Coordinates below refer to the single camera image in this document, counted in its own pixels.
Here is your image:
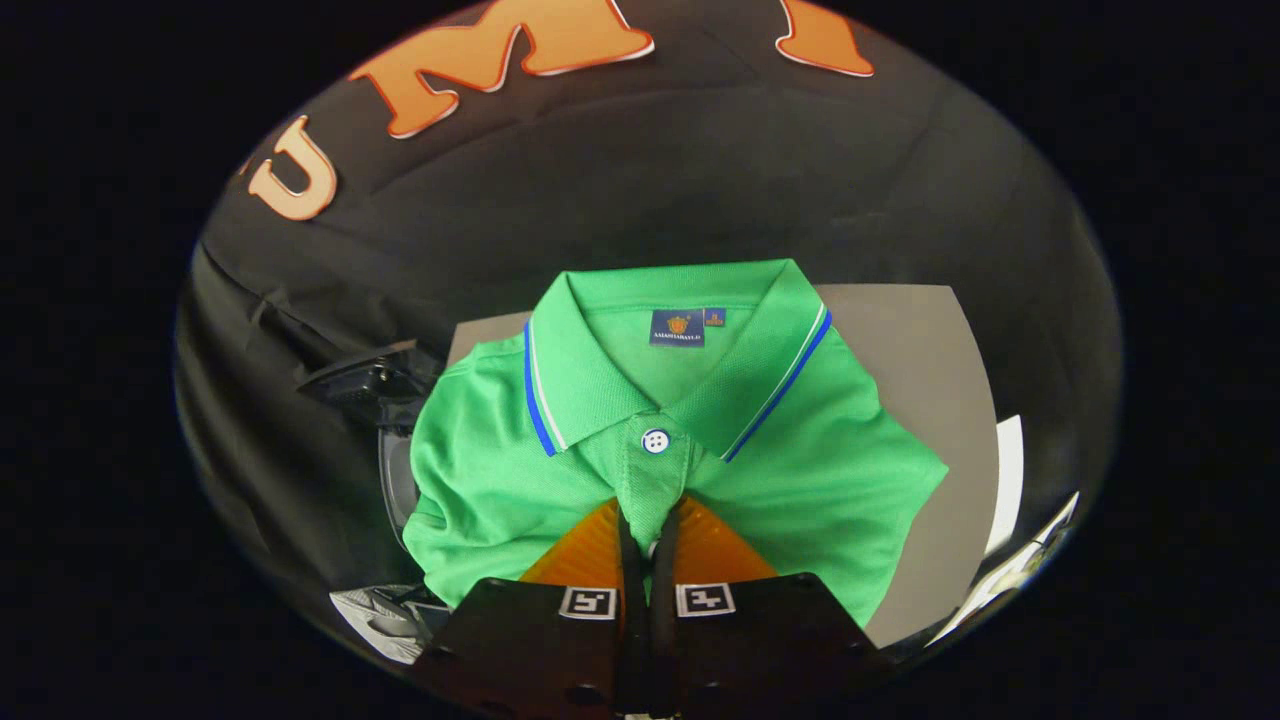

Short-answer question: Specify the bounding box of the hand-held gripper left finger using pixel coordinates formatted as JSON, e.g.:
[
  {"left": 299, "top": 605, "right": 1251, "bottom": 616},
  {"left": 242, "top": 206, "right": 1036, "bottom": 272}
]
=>
[{"left": 415, "top": 497, "right": 641, "bottom": 716}]

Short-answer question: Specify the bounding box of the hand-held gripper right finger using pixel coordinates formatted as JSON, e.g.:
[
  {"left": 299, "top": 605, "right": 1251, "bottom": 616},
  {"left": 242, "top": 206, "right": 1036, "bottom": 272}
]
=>
[{"left": 648, "top": 495, "right": 891, "bottom": 716}]

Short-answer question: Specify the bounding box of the green polo shirt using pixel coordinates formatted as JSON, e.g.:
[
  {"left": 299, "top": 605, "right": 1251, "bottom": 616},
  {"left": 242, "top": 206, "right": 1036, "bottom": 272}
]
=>
[{"left": 402, "top": 258, "right": 949, "bottom": 629}]

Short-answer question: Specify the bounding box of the grey washing machine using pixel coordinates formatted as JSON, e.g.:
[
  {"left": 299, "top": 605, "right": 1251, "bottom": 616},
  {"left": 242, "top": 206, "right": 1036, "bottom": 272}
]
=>
[{"left": 375, "top": 400, "right": 451, "bottom": 611}]

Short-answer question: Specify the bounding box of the grey patterned object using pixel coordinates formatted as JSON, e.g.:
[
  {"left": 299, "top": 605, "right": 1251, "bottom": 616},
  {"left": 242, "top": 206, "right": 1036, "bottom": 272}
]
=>
[{"left": 330, "top": 585, "right": 451, "bottom": 666}]

